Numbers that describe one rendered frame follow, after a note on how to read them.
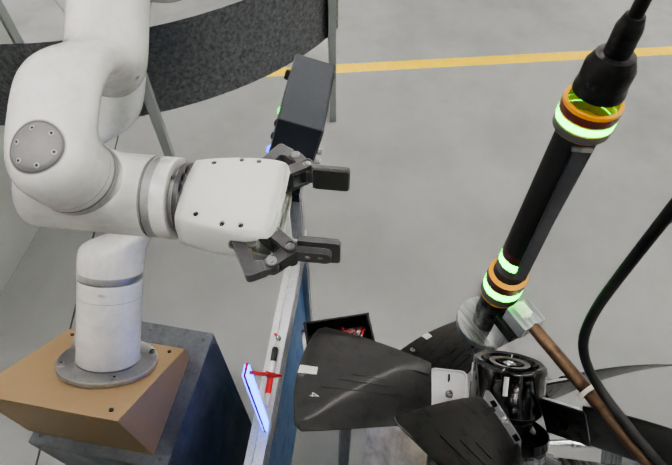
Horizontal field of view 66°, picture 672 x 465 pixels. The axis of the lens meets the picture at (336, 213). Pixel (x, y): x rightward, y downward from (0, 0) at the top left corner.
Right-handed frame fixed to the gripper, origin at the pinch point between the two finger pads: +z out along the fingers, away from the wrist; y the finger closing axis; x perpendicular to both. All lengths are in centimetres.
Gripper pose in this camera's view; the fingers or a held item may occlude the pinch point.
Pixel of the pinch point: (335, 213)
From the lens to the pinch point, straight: 51.8
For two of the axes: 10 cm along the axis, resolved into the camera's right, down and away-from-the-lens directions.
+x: 0.0, -6.2, -7.8
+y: -1.1, 7.8, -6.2
